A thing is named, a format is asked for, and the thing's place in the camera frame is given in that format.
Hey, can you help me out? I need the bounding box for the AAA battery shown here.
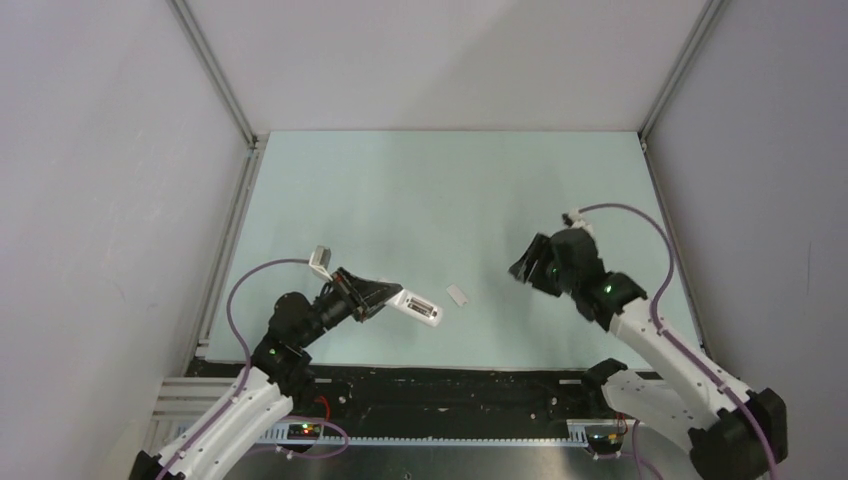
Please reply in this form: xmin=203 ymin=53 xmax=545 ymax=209
xmin=407 ymin=298 xmax=436 ymax=318

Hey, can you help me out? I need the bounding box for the left aluminium frame rail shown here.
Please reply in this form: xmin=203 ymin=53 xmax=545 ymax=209
xmin=168 ymin=0 xmax=261 ymax=358

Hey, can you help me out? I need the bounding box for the right controller board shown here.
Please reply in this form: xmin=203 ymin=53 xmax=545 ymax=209
xmin=586 ymin=433 xmax=625 ymax=459

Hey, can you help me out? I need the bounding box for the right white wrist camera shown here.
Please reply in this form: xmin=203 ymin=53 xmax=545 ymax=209
xmin=561 ymin=209 xmax=594 ymax=236

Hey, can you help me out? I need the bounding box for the white remote control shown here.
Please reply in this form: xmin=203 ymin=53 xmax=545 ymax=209
xmin=386 ymin=289 xmax=443 ymax=327

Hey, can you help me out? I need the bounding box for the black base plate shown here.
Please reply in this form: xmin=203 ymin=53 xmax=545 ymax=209
xmin=192 ymin=362 xmax=648 ymax=440

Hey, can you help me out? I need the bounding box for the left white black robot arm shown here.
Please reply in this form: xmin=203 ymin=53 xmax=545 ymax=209
xmin=129 ymin=268 xmax=407 ymax=479

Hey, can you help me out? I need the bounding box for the controller board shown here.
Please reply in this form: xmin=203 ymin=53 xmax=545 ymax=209
xmin=286 ymin=423 xmax=323 ymax=442
xmin=586 ymin=433 xmax=625 ymax=459

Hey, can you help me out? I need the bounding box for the white battery cover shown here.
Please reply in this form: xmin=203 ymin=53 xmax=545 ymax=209
xmin=446 ymin=284 xmax=469 ymax=306

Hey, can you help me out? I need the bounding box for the right aluminium frame rail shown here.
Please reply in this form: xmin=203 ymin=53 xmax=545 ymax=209
xmin=637 ymin=0 xmax=732 ymax=341

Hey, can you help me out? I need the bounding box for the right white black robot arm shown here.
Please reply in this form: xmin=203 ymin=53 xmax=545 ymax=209
xmin=509 ymin=228 xmax=789 ymax=479

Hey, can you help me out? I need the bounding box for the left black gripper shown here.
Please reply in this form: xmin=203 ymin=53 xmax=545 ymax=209
xmin=297 ymin=266 xmax=402 ymax=347

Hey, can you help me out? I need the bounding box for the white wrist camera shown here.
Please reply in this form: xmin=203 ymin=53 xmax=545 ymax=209
xmin=308 ymin=245 xmax=332 ymax=282
xmin=561 ymin=209 xmax=594 ymax=236

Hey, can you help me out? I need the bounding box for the left controller board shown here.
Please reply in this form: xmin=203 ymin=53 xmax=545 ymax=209
xmin=286 ymin=423 xmax=323 ymax=442

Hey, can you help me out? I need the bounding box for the aluminium frame rail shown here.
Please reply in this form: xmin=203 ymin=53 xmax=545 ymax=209
xmin=168 ymin=0 xmax=261 ymax=358
xmin=637 ymin=0 xmax=732 ymax=341

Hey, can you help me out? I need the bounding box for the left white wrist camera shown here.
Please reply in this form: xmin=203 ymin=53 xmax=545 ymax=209
xmin=308 ymin=245 xmax=332 ymax=282

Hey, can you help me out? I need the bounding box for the grey slotted cable duct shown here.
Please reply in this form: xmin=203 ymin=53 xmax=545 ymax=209
xmin=251 ymin=423 xmax=590 ymax=446

